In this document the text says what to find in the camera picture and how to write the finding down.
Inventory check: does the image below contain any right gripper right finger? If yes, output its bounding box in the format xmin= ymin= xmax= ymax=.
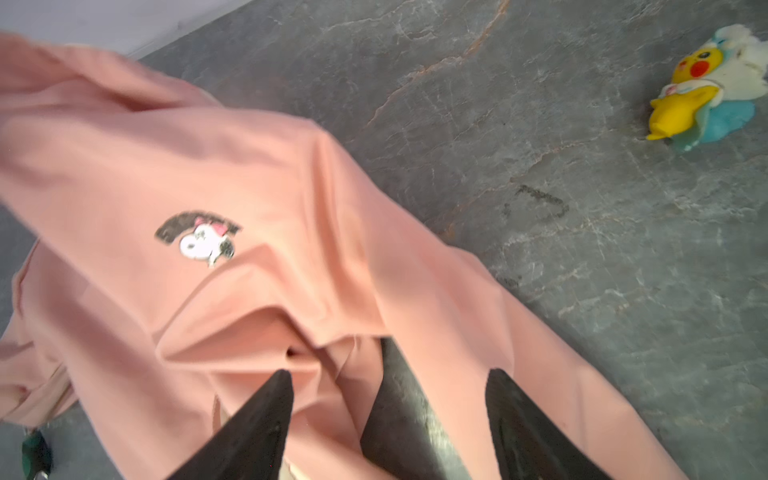
xmin=485 ymin=369 xmax=609 ymax=480

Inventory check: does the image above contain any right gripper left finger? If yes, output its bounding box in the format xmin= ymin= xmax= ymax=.
xmin=170 ymin=370 xmax=294 ymax=480

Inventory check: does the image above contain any pink Snoopy zip jacket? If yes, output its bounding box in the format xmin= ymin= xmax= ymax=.
xmin=1 ymin=33 xmax=683 ymax=479

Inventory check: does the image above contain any green handled tool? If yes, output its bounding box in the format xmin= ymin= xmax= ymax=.
xmin=21 ymin=429 xmax=53 ymax=480

